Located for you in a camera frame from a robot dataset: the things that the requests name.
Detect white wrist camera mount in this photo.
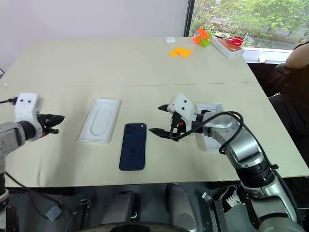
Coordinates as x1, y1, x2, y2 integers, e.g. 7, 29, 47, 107
167, 93, 197, 129
14, 92, 44, 142

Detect black and white sneaker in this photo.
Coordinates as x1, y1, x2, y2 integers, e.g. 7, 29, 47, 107
216, 184, 245, 214

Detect white phone box tray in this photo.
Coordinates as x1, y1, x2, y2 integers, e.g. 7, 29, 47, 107
77, 98, 121, 145

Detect large orange toy brick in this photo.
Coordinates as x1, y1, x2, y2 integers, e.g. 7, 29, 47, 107
197, 28, 210, 40

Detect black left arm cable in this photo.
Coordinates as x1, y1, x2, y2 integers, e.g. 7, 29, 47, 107
0, 97, 18, 105

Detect small grey box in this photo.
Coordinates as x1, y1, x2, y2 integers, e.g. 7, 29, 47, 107
45, 205, 62, 222

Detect dark window frame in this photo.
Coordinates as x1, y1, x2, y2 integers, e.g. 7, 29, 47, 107
183, 0, 196, 38

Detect white phone box lid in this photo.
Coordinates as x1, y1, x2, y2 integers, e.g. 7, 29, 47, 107
194, 103, 224, 153

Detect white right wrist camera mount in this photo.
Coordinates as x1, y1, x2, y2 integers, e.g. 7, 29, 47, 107
167, 93, 197, 129

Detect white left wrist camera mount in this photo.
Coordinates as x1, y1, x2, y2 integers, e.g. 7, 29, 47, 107
14, 92, 44, 142

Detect black chair armrest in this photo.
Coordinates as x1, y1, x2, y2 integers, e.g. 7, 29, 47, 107
275, 62, 292, 74

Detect yellow toy brick cluster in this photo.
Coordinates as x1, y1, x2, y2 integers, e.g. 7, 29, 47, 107
169, 46, 193, 59

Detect green toy brick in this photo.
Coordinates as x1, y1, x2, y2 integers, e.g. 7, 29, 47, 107
198, 33, 213, 48

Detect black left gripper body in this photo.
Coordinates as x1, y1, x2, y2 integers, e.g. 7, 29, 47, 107
36, 113, 51, 138

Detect white window sill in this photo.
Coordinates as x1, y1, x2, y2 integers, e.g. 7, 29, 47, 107
242, 46, 295, 65

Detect red handled scissors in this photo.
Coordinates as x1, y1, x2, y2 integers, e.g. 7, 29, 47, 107
226, 36, 244, 47

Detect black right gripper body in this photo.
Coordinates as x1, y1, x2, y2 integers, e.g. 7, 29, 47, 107
169, 110, 186, 143

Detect bystander in dark clothes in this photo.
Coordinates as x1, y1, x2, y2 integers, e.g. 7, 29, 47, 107
265, 40, 309, 203

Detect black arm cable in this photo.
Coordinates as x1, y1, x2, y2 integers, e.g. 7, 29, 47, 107
0, 97, 18, 105
169, 111, 245, 154

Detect dark blue smartphone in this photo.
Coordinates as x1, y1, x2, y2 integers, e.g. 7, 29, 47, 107
118, 123, 148, 172

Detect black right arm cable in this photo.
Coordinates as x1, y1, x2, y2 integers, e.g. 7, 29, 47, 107
169, 111, 245, 154

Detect grey rounded shape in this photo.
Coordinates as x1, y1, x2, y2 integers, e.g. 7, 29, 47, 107
165, 183, 197, 231
99, 190, 141, 226

